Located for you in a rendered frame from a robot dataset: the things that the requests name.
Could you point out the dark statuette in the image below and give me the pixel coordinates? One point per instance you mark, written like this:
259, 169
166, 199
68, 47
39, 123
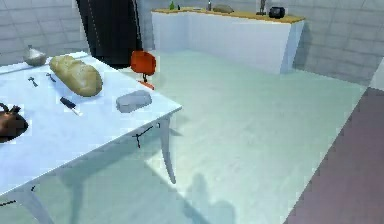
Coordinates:
262, 7

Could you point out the black toaster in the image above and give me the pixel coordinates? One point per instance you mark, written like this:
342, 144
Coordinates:
277, 12

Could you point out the small grey spoon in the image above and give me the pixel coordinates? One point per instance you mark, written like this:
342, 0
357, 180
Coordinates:
32, 81

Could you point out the white counter with wooden top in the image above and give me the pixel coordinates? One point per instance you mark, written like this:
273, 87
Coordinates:
233, 40

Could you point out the white table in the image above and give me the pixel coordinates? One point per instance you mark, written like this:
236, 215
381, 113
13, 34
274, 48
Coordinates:
66, 133

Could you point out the small grey fork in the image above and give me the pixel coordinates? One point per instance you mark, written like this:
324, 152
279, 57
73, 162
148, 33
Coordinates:
51, 77

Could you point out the red chair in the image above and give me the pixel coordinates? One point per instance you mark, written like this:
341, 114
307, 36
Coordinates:
143, 63

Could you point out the grey pepper shaker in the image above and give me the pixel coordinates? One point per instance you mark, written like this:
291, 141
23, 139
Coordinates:
209, 5

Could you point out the green bottle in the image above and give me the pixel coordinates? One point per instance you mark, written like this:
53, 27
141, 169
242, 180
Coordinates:
172, 5

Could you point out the brown kettle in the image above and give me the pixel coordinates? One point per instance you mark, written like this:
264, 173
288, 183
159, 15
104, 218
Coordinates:
10, 124

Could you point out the grey flat dish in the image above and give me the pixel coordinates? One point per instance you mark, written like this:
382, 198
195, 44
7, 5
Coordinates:
223, 9

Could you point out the tan bread loaf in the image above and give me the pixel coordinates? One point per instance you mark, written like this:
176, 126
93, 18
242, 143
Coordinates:
76, 76

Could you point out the grey sponge block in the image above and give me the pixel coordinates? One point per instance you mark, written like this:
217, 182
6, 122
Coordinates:
133, 101

